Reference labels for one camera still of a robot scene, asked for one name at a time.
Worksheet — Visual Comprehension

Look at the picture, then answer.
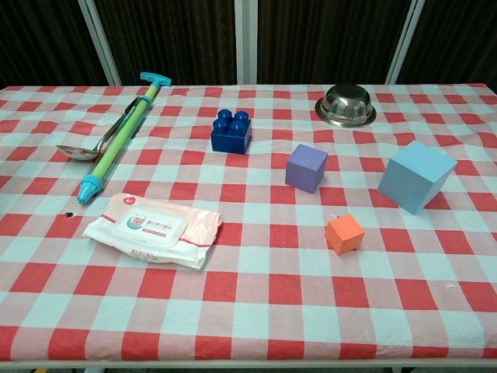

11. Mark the green blue toy water pump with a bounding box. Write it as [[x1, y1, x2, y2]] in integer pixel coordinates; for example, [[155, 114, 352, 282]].
[[76, 71, 172, 206]]

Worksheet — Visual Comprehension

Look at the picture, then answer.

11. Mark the pink white wet wipes pack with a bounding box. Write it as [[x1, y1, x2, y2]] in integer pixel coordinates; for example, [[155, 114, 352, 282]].
[[82, 193, 223, 272]]

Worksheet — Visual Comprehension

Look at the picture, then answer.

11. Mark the purple foam cube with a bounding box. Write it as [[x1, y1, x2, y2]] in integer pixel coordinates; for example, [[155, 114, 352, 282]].
[[285, 144, 329, 194]]

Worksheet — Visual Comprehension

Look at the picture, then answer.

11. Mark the stainless steel bowl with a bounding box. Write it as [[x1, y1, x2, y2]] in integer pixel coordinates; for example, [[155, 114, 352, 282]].
[[315, 84, 377, 127]]

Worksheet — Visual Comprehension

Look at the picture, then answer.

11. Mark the large light blue foam cube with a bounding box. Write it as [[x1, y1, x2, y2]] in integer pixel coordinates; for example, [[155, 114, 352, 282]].
[[377, 140, 459, 216]]

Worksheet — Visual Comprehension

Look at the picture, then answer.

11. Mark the red white checkered tablecloth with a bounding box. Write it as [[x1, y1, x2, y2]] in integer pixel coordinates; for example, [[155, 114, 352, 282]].
[[0, 82, 497, 362]]

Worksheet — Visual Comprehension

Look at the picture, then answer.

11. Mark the dark blue building block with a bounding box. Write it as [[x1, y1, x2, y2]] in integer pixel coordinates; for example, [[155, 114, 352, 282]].
[[210, 109, 252, 155]]

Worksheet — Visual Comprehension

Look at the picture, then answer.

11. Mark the stainless steel ladle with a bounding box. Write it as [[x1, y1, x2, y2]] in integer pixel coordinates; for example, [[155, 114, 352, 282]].
[[56, 96, 141, 162]]

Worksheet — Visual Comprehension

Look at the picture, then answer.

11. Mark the white partition post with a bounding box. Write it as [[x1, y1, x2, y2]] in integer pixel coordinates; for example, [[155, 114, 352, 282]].
[[234, 0, 259, 85], [385, 0, 426, 85], [76, 0, 122, 87]]

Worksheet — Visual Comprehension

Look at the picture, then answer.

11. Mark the small orange foam cube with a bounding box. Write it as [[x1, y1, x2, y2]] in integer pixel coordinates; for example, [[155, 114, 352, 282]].
[[325, 213, 366, 256]]

